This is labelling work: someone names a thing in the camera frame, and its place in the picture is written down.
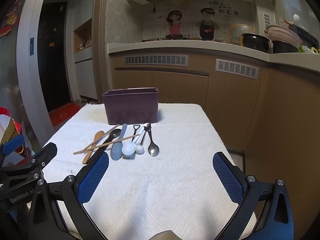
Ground pink plastic colander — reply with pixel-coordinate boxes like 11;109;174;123
265;25;303;48

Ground black cooking pot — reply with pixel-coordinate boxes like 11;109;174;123
241;33;272;54

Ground white plastic spoon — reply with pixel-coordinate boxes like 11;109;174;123
122;127;145;157

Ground red wall decoration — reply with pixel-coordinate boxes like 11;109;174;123
0;1;20;37

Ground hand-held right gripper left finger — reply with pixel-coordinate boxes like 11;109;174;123
28;151;110;240

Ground glass lid with yellow rim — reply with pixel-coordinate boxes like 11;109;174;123
228;24;250;46

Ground black long-handled spoon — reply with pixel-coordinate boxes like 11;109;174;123
86;129;122;165

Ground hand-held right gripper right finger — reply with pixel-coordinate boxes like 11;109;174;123
212;151;294;240

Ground wooden chopstick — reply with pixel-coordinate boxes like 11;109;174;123
73;134;140;155
86;124;120;151

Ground black dish rack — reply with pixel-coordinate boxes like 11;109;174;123
290;25;320;48

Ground cartoon wall sticker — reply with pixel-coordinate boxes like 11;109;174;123
150;1;253;42

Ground wall shelf niche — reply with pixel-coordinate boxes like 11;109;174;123
73;19;93;54

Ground white kitchen countertop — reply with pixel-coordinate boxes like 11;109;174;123
107;41;320;73

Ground wooden kitchen cabinet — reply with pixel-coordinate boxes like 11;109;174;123
110;52;320;240

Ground white textured towel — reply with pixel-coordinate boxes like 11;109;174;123
41;102;258;240

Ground wooden spoon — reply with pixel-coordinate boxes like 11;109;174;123
82;131;105;165

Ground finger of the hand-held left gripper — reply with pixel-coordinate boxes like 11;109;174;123
0;134;24;156
25;142;58;173

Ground black pot under colander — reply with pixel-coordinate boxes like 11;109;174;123
272;40;298;54

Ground blue silicone spoon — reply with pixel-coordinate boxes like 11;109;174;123
111;123;128;160

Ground short white vent grille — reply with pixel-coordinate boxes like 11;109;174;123
215;59;259;79

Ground shovel-shaped metal spoon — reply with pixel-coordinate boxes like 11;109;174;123
130;124;141;144

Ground plain metal spoon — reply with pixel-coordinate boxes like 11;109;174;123
140;122;152;147

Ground purple plastic utensil container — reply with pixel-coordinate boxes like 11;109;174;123
102;87;160;125

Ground metal spoon with smiley handle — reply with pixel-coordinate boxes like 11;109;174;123
147;129;160;157

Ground black door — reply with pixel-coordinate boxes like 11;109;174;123
37;1;73;113

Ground grey refrigerator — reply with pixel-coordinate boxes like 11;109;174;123
16;0;55;140

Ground long white vent grille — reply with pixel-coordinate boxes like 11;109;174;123
124;55;188;67

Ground red floor mat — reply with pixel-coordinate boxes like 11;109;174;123
49;104;82;128

